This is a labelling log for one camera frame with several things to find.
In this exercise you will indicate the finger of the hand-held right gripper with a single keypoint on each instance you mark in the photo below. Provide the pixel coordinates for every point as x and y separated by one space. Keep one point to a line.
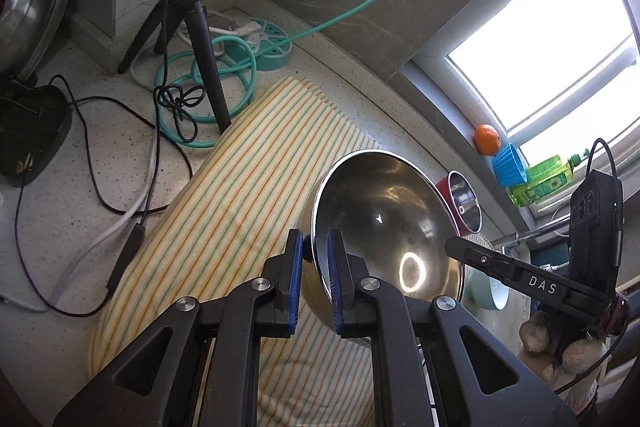
500 264

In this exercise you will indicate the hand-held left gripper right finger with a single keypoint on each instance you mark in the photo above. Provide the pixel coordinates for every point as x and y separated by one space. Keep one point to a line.
332 272

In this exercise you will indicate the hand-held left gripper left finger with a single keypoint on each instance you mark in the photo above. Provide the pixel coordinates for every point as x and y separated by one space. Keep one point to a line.
296 257

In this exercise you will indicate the light blue bowl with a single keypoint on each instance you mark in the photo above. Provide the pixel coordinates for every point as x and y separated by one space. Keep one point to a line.
487 294

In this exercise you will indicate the red bowl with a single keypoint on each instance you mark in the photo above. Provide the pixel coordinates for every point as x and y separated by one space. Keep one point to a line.
467 202

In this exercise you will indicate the large steel bowl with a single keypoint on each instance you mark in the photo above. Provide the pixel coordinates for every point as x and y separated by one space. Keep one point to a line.
380 197

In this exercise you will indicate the person's right hand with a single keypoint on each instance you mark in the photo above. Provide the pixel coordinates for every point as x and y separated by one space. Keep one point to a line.
575 352

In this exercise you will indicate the chrome faucet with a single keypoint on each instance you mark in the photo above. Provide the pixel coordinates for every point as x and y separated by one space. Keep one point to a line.
542 229

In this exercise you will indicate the green bottle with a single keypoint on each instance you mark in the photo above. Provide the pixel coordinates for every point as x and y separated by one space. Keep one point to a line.
545 177

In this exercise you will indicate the striped cloth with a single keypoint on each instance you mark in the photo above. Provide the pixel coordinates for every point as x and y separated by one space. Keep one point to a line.
225 207

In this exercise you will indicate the blue silicone cup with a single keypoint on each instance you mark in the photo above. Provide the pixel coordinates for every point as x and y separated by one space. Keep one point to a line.
510 164

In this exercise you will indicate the orange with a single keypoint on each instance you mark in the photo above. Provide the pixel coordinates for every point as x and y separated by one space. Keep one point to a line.
487 140

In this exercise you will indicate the window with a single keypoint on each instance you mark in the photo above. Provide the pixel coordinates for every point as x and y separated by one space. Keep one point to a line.
525 72

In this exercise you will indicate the round teal power strip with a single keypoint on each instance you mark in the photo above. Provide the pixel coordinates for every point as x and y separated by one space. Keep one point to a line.
275 52

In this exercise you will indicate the black tripod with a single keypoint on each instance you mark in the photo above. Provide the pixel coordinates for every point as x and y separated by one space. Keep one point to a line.
210 57

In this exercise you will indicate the white power plug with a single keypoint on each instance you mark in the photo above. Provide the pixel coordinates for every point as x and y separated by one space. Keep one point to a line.
245 30

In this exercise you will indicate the black oval device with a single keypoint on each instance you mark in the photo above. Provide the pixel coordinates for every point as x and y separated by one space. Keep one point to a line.
40 132

